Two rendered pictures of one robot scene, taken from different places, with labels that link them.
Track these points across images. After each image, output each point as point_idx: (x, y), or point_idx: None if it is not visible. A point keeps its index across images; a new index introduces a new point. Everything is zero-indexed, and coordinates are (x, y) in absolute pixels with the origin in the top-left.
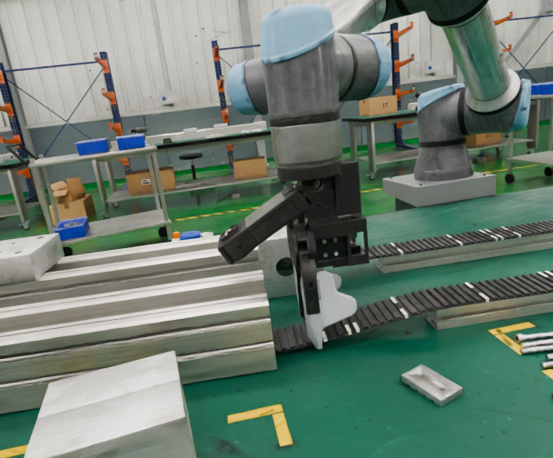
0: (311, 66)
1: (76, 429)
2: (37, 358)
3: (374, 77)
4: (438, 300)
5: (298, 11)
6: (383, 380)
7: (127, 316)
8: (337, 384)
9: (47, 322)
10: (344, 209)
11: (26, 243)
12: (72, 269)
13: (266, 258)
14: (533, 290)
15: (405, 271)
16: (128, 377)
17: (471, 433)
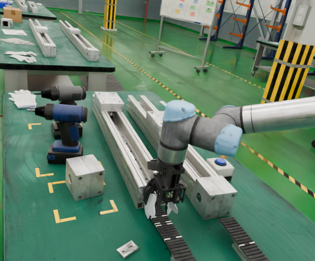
0: (164, 126)
1: (75, 162)
2: (118, 151)
3: (211, 147)
4: (178, 251)
5: (167, 106)
6: (131, 237)
7: (130, 159)
8: (128, 224)
9: (135, 146)
10: (166, 182)
11: None
12: None
13: (195, 187)
14: None
15: (238, 256)
16: (92, 164)
17: (103, 257)
